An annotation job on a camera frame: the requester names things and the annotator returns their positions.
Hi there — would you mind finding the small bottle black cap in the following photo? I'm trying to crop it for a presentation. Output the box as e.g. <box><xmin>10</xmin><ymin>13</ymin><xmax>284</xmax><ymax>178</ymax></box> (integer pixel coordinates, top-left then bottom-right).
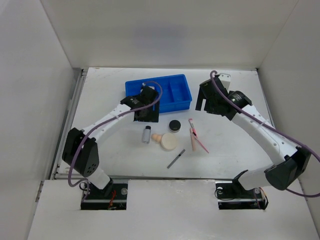
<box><xmin>142</xmin><ymin>125</ymin><xmax>151</xmax><ymax>144</ymax></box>

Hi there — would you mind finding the beige makeup sponge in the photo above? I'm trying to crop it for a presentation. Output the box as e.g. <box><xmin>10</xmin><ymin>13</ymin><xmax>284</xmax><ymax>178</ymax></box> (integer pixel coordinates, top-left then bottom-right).
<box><xmin>151</xmin><ymin>133</ymin><xmax>163</xmax><ymax>143</ymax></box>

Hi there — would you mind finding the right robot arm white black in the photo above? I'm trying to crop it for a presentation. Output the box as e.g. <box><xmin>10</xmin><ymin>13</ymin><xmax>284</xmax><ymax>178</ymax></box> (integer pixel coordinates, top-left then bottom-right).
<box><xmin>195</xmin><ymin>75</ymin><xmax>311</xmax><ymax>197</ymax></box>

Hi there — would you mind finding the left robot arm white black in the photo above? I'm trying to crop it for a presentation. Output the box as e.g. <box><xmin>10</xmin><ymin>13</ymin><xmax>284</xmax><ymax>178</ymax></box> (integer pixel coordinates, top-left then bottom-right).
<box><xmin>62</xmin><ymin>81</ymin><xmax>163</xmax><ymax>199</ymax></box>

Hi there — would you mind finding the blue plastic divided tray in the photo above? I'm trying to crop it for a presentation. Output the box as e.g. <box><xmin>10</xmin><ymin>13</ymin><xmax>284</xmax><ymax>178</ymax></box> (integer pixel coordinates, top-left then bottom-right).
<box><xmin>125</xmin><ymin>74</ymin><xmax>192</xmax><ymax>114</ymax></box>

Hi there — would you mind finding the round beige powder puff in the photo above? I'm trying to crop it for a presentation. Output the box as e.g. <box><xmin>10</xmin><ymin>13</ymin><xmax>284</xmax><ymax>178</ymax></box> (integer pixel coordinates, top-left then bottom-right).
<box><xmin>160</xmin><ymin>133</ymin><xmax>178</xmax><ymax>151</ymax></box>

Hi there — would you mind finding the grey eyeliner pencil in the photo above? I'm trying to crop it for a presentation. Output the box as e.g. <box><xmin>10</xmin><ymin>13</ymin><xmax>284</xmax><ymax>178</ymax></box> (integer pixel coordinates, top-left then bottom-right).
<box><xmin>166</xmin><ymin>149</ymin><xmax>186</xmax><ymax>169</ymax></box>

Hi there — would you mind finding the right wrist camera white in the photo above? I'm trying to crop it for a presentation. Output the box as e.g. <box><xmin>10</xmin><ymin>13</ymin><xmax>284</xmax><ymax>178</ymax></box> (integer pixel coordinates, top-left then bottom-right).
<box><xmin>218</xmin><ymin>73</ymin><xmax>231</xmax><ymax>90</ymax></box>

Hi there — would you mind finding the aluminium rail left side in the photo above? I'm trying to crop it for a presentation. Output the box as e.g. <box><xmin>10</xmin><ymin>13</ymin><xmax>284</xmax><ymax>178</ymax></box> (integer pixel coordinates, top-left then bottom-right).
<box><xmin>46</xmin><ymin>67</ymin><xmax>89</xmax><ymax>180</ymax></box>

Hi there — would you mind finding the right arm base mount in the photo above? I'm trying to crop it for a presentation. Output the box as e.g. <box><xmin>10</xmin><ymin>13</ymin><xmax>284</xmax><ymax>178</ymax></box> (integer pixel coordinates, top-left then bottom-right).
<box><xmin>214</xmin><ymin>180</ymin><xmax>269</xmax><ymax>211</ymax></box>

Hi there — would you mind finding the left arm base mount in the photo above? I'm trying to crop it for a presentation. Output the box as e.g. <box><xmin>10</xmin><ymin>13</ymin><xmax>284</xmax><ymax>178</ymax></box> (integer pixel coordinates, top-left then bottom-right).
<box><xmin>79</xmin><ymin>179</ymin><xmax>128</xmax><ymax>211</ymax></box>

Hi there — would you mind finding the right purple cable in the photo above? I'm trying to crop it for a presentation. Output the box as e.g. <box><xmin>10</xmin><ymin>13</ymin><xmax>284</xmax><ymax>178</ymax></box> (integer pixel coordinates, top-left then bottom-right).
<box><xmin>209</xmin><ymin>69</ymin><xmax>320</xmax><ymax>198</ymax></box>

